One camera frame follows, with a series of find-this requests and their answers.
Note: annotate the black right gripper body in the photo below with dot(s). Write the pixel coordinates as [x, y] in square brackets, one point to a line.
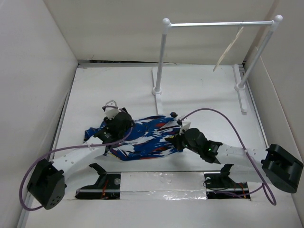
[182, 142]

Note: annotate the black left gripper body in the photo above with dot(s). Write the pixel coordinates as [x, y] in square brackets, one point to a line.
[108, 120]

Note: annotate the blue white red patterned trousers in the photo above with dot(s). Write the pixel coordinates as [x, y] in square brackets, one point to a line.
[146, 139]

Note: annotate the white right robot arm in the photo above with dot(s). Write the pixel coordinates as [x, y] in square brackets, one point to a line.
[273, 165]

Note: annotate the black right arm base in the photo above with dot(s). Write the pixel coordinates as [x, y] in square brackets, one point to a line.
[220, 186]

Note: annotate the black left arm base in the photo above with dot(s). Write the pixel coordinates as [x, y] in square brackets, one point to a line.
[106, 187]

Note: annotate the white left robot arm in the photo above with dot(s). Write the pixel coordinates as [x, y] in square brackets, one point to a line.
[49, 179]

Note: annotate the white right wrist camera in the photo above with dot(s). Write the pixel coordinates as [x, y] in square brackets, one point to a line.
[181, 123]

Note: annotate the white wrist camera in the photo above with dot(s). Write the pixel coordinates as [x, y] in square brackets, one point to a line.
[111, 110]
[181, 123]

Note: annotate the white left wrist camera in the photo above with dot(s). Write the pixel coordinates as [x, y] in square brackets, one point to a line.
[111, 110]

